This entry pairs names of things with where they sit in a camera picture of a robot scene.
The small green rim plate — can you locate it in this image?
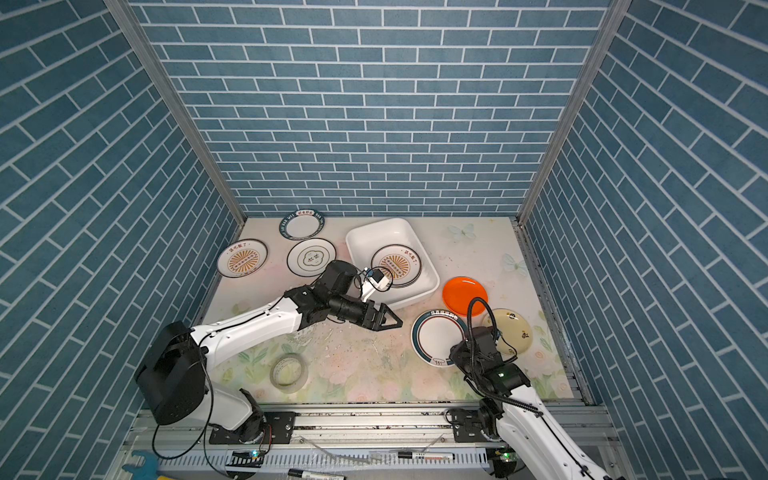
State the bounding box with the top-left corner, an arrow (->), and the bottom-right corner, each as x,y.
279,209 -> 325,241

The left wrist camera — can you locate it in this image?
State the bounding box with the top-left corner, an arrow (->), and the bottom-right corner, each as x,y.
320,259 -> 394,301

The black marker pen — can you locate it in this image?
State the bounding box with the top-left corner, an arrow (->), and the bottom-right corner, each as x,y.
287,468 -> 346,480

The orange sunburst plate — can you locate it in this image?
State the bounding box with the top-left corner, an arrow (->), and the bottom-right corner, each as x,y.
216,239 -> 269,278
371,244 -> 422,288

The aluminium frame rail left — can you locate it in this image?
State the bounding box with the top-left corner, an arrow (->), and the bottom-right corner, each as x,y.
104,0 -> 247,227

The yellow floral plate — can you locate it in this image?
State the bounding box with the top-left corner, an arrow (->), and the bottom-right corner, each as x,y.
493,308 -> 533,360

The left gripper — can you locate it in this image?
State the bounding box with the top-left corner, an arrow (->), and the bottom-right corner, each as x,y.
328,295 -> 403,332

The white plastic bin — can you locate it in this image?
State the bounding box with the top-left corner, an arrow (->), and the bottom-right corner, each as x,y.
346,218 -> 441,310

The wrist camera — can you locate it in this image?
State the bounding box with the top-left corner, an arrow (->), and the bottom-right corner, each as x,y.
467,296 -> 516,365
320,259 -> 394,301

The aluminium frame rail right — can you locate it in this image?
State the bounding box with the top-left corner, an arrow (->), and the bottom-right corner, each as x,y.
517,0 -> 631,227

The clear tape roll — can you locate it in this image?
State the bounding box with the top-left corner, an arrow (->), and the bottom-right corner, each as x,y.
269,353 -> 309,394

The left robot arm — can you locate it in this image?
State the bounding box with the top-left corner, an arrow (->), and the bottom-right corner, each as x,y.
135,282 -> 403,443

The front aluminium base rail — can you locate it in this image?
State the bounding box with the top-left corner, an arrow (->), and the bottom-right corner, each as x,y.
108,402 -> 633,479

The flower outline white plate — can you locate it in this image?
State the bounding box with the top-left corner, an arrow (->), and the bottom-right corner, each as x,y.
286,238 -> 337,278

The aluminium frame rail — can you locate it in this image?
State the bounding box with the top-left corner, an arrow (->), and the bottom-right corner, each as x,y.
517,0 -> 631,227
104,0 -> 247,227

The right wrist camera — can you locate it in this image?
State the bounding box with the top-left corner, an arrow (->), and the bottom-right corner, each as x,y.
467,296 -> 516,365

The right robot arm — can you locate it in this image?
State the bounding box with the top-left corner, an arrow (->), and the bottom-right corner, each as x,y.
450,340 -> 611,479

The green red ring plate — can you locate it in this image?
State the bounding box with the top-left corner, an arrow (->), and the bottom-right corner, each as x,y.
411,309 -> 467,368

